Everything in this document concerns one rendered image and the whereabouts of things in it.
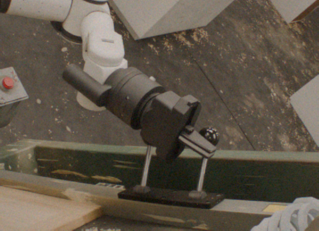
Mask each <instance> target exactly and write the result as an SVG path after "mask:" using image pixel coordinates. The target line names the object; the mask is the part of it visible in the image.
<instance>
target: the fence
mask: <svg viewBox="0 0 319 231"><path fill-rule="evenodd" d="M0 185H2V186H5V187H9V188H15V189H21V190H23V191H28V192H34V193H38V194H42V195H48V196H52V197H58V198H62V199H67V200H72V201H79V202H84V203H87V204H94V205H101V206H102V208H103V214H104V215H110V216H116V217H123V218H129V219H134V220H141V221H147V222H153V223H158V224H164V225H174V226H181V227H185V228H186V227H188V228H195V229H204V230H214V231H250V230H251V229H252V228H253V227H254V226H258V225H259V224H260V223H261V222H262V221H263V220H264V218H269V217H271V216H273V214H274V212H266V211H264V212H263V210H265V208H266V207H267V206H269V205H282V206H283V205H292V203H276V202H267V201H265V202H262V201H249V200H248V201H245V200H231V199H227V200H226V199H225V200H223V201H222V202H221V203H219V204H217V205H216V206H214V207H212V208H211V209H206V208H205V209H201V208H193V207H181V206H176V205H163V204H155V203H147V202H141V201H133V200H125V199H119V198H118V193H119V192H122V191H123V190H125V189H121V188H111V187H106V186H101V185H91V184H86V183H78V182H72V181H68V180H59V179H53V178H47V177H41V176H37V175H29V174H23V173H20V172H12V171H6V170H0Z"/></svg>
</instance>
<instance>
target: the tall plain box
mask: <svg viewBox="0 0 319 231"><path fill-rule="evenodd" d="M232 1H234V0H108V2H109V4H110V5H111V6H112V8H113V10H114V11H115V13H116V14H117V15H118V17H119V18H120V19H121V21H122V22H123V24H124V25H125V27H126V28H127V29H128V31H129V33H130V34H131V36H132V37H133V38H134V40H138V39H143V38H148V37H152V36H157V35H161V34H167V33H172V32H177V31H183V30H188V29H194V28H197V27H200V26H206V25H207V24H208V23H209V22H211V21H212V19H213V18H215V17H216V16H217V15H218V14H219V13H220V12H221V11H223V9H225V8H226V7H227V6H228V5H229V4H230V3H231V2H232Z"/></svg>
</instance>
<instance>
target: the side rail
mask: <svg viewBox="0 0 319 231"><path fill-rule="evenodd" d="M146 149H147V147H141V146H120V145H97V144H91V143H75V142H61V141H45V142H43V143H39V144H37V145H35V151H36V155H37V159H38V165H39V170H40V175H41V177H47V178H53V179H59V180H68V181H70V182H78V183H86V184H91V185H96V184H98V183H105V184H115V185H124V187H125V188H126V189H127V188H129V187H132V186H136V185H140V184H141V178H142V173H143V169H144V168H143V166H144V160H145V155H146ZM156 149H157V148H155V147H153V148H152V154H151V157H150V163H149V166H150V167H149V173H148V178H147V182H146V186H148V187H150V188H160V189H176V190H181V191H196V189H197V184H198V178H199V171H200V167H201V161H202V156H201V155H199V154H198V153H196V152H195V151H193V150H192V149H190V148H185V149H184V150H183V151H182V153H181V154H180V155H179V156H178V157H177V158H176V160H174V161H172V162H170V163H166V162H165V161H164V160H162V159H161V158H160V157H158V156H157V154H156V153H155V150H156ZM202 191H205V192H207V193H222V194H224V195H225V199H226V200H227V199H231V200H245V201H248V200H249V201H262V202H265V201H267V202H276V203H293V202H294V201H295V200H296V199H297V198H302V197H313V198H315V199H317V200H319V152H298V151H296V152H288V151H279V152H278V151H247V150H243V151H236V150H216V152H215V154H214V156H212V157H211V158H209V159H208V160H207V166H206V173H205V179H204V181H203V187H202Z"/></svg>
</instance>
